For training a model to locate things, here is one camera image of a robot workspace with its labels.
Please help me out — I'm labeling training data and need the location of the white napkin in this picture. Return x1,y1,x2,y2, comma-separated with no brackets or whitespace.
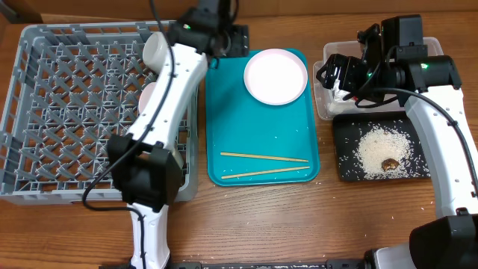
329,88,354,114

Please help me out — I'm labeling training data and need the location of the pink round plate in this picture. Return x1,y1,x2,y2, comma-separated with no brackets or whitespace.
243,49,308,106

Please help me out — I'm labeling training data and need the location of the white rice pile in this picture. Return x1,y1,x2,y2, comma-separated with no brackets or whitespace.
336,125,430,182

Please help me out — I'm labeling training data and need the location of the grey bowl with rice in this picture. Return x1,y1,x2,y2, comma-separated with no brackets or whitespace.
143,32,168,74

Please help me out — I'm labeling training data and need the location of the brown food lump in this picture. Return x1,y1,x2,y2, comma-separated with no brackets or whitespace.
381,158,400,172

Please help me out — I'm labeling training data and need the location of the pink bowl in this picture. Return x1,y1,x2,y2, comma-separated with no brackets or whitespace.
138,82,156,114

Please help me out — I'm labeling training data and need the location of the wooden chopstick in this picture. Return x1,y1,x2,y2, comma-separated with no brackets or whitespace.
221,166,310,179
220,152,308,163

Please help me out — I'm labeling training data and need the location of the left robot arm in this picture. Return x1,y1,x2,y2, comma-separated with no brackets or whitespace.
107,1,249,268

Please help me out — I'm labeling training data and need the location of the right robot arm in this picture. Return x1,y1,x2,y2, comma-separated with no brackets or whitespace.
315,15,477,268

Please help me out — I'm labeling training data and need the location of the black waste tray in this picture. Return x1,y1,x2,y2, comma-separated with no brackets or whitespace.
332,111,420,182

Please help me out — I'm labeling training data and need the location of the grey dishwasher rack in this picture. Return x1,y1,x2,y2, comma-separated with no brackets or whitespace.
0,20,199,205

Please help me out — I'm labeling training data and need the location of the clear plastic bin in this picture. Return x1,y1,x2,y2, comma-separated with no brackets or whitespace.
312,41,404,120

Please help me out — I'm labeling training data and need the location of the teal serving tray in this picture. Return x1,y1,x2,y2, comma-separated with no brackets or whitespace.
205,57,320,187

